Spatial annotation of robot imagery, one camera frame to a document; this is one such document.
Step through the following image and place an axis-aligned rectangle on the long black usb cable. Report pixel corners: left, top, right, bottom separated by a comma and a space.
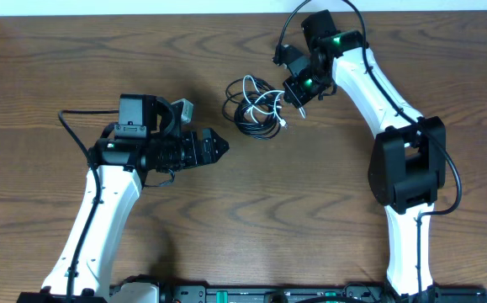
221, 76, 287, 141

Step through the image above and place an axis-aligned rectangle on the white usb cable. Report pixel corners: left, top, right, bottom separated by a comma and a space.
241, 74, 307, 129

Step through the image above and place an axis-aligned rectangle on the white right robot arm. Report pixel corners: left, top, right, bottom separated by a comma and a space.
272, 10, 462, 302

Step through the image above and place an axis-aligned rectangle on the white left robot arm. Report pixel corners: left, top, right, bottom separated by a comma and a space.
18, 94, 229, 302

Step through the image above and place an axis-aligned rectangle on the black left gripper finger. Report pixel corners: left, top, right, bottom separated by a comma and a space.
202, 128, 226, 146
202, 142, 230, 165

